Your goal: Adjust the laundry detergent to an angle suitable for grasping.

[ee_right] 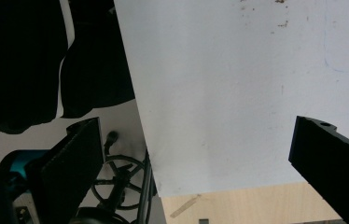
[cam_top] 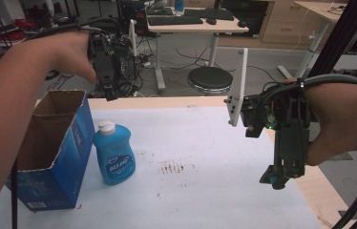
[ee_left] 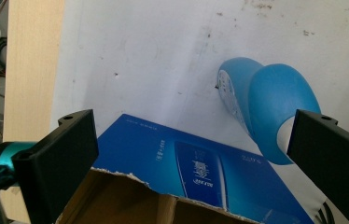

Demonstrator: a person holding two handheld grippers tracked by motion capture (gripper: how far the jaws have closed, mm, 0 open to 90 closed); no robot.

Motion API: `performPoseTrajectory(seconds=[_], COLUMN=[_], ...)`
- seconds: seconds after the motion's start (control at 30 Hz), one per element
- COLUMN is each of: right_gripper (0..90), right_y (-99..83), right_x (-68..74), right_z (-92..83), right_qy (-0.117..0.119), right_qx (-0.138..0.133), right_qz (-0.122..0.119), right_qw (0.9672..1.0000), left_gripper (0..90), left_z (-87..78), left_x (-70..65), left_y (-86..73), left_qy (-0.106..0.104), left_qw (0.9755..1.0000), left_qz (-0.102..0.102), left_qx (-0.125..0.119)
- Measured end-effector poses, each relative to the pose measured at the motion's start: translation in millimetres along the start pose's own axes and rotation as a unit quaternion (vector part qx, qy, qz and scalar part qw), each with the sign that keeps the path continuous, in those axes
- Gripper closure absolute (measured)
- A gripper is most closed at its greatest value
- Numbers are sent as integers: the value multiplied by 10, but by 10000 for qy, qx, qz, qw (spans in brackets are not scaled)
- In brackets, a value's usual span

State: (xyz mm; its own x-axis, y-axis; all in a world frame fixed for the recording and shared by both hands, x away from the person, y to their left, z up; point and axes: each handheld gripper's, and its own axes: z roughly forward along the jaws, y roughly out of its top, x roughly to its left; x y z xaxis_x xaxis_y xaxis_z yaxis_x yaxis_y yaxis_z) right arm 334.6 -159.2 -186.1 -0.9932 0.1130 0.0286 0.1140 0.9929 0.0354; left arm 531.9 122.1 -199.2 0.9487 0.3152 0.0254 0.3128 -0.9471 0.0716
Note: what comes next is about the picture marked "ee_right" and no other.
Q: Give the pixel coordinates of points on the teal object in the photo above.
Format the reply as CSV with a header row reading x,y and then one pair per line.
x,y
23,161

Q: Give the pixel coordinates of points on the black metal table leg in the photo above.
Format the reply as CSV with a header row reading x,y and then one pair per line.
x,y
147,186

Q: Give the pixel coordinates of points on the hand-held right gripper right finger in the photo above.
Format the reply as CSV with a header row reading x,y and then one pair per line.
x,y
334,165

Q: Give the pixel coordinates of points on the light wooden board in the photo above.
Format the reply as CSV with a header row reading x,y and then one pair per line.
x,y
256,205

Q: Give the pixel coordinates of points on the large black curtain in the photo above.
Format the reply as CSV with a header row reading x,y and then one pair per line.
x,y
17,62

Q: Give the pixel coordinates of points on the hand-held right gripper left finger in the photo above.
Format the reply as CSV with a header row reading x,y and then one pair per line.
x,y
70,168

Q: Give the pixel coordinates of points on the small black curtain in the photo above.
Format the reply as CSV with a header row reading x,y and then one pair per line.
x,y
96,62

